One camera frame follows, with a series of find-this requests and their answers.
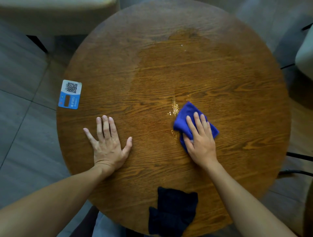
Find person's right hand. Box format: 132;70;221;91
182;112;218;169

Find person's left hand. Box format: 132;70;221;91
83;115;133;174

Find blue microfibre cloth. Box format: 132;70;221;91
173;101;219;153

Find person's right forearm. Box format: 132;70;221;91
204;160;298;237

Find person's left forearm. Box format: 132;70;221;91
0;164;115;237

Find spilled water droplets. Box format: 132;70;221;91
168;98;180;141

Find blue and white code sticker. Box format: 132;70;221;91
58;80;82;110

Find dark navy cloth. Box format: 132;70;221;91
148;187;199;237

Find person's light blue trousers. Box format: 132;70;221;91
92;211;145;237

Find black metal chair legs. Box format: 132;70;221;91
278;152;313;178

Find beige upholstered chair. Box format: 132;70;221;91
0;0;121;54

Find white chair with black frame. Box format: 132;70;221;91
280;23;313;81

